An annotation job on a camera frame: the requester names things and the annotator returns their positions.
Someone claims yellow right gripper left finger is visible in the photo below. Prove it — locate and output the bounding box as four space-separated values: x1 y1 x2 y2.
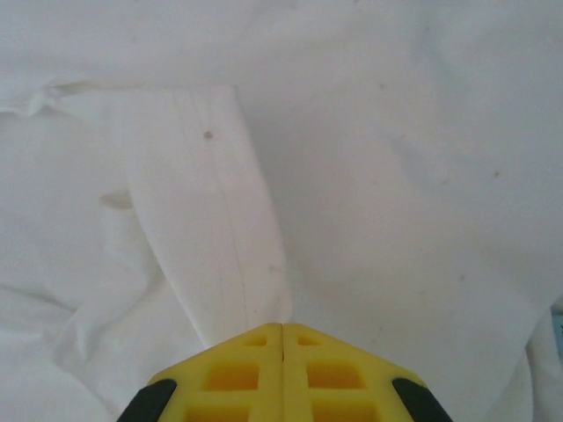
117 323 283 422

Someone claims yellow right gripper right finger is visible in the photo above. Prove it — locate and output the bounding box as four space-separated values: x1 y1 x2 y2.
281 323 455 422

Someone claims white t-shirt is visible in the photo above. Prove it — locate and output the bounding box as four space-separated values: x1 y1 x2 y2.
0 0 563 422

